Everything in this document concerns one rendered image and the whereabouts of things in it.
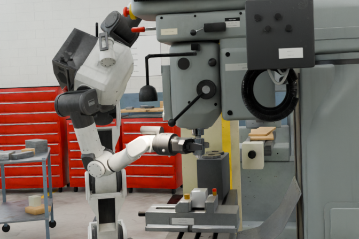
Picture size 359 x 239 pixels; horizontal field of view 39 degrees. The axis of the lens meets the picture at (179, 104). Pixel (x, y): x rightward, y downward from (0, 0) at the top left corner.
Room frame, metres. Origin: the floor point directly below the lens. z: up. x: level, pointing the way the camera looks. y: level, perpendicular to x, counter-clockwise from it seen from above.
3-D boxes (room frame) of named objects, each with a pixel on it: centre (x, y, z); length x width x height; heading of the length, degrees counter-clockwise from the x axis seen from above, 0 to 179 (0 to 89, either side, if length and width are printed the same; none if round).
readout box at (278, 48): (1.56, -0.31, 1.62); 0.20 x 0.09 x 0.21; 81
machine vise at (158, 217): (1.93, -0.03, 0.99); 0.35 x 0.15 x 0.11; 79
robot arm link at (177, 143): (1.98, 0.01, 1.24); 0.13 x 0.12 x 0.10; 148
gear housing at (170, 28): (1.93, -0.11, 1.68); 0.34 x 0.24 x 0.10; 81
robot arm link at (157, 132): (2.05, 0.10, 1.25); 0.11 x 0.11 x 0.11; 58
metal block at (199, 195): (1.92, -0.06, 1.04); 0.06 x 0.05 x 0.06; 169
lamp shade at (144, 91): (1.96, 0.12, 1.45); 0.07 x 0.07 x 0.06
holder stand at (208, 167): (2.45, -0.15, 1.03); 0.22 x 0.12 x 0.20; 166
